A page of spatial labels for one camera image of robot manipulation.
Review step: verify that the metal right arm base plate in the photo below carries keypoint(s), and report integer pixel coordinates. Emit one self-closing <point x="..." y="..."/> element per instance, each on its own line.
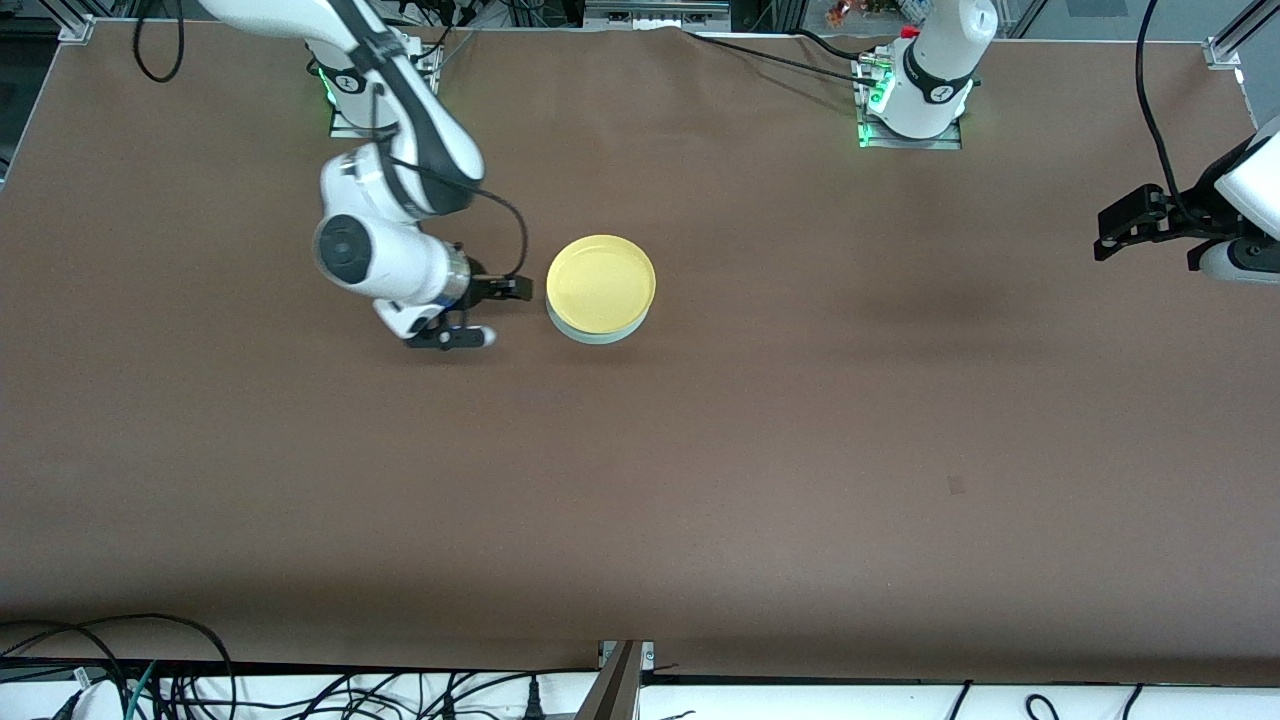
<point x="345" y="130"/>

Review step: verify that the black power plug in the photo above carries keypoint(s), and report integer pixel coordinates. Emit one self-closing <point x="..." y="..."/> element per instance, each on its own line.
<point x="535" y="700"/>

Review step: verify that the pale green round plate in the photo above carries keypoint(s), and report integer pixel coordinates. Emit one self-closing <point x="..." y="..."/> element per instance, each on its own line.
<point x="600" y="337"/>

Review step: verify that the silver corner bracket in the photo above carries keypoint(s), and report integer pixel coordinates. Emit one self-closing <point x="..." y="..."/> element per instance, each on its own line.
<point x="76" y="30"/>

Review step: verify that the brown table cover sheet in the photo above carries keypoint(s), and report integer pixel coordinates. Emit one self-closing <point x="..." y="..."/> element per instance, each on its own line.
<point x="640" y="500"/>

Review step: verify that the small silver frame bracket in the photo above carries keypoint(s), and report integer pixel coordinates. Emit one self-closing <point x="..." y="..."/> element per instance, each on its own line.
<point x="648" y="655"/>

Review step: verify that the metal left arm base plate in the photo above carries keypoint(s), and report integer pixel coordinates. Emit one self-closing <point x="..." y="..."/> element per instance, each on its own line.
<point x="945" y="144"/>

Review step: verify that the yellow round plate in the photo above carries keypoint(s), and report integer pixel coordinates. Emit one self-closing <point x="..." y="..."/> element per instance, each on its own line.
<point x="601" y="283"/>

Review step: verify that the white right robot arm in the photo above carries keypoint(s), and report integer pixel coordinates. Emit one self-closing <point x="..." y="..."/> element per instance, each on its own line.
<point x="370" y="255"/>

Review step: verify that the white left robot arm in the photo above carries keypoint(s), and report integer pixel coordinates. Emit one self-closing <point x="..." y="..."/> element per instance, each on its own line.
<point x="930" y="80"/>

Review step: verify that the aluminium corner profile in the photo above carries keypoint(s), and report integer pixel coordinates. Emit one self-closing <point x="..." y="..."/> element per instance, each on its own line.
<point x="1240" y="35"/>

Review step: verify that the silver metal rail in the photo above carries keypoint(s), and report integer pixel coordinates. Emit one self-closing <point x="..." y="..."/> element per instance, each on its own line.
<point x="655" y="12"/>

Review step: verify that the colourful small toys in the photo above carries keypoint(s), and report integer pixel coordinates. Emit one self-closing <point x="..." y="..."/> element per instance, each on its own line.
<point x="870" y="10"/>

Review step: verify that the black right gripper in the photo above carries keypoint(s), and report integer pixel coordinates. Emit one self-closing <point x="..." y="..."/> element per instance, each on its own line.
<point x="481" y="289"/>

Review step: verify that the aluminium frame profile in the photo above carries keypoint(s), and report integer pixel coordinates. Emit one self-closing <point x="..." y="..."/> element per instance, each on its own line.
<point x="612" y="690"/>

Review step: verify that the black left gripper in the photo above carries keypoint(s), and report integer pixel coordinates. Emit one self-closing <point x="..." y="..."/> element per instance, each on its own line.
<point x="1186" y="222"/>

